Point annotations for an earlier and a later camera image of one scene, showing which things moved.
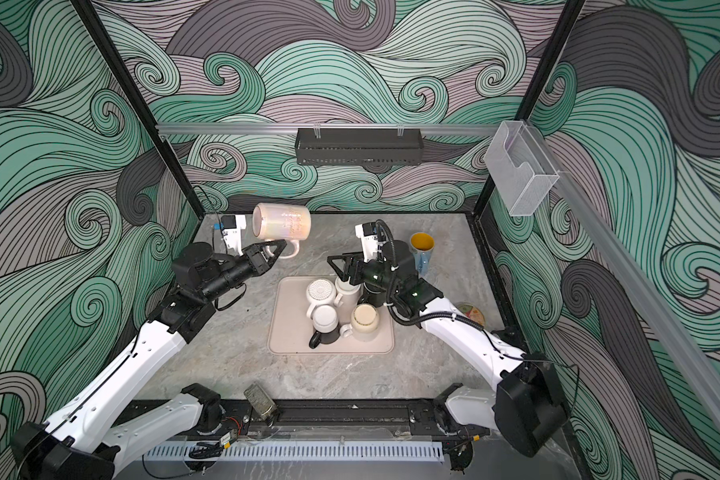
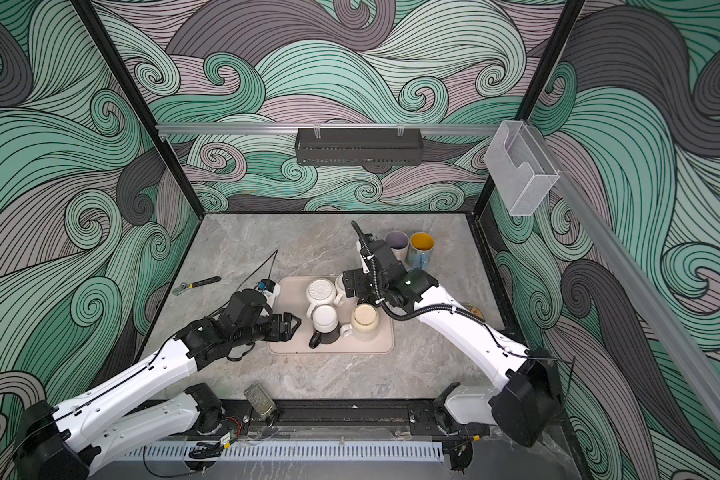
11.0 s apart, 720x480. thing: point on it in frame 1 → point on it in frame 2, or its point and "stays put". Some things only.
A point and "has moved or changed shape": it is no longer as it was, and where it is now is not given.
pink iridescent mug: (282, 222) has moved or changed shape
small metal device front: (263, 406) stays put
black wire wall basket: (359, 146) stays put
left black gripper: (255, 260) → (288, 332)
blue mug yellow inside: (422, 244) stays put
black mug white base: (325, 320) stays put
